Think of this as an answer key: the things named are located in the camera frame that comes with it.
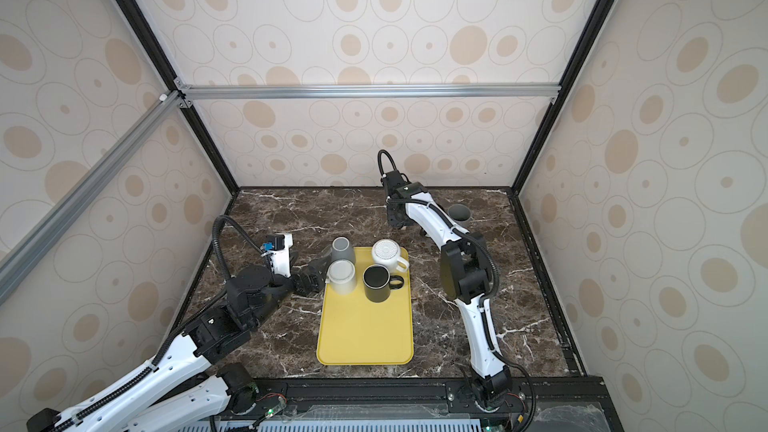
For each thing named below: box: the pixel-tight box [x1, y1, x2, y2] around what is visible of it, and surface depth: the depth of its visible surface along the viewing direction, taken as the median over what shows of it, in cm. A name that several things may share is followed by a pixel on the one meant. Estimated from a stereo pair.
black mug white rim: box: [362, 264, 404, 303], surface depth 88 cm
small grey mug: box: [331, 236, 355, 264], surface depth 94 cm
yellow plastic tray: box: [317, 247, 414, 365], surface depth 86 cm
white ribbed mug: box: [372, 238, 410, 273], surface depth 94 cm
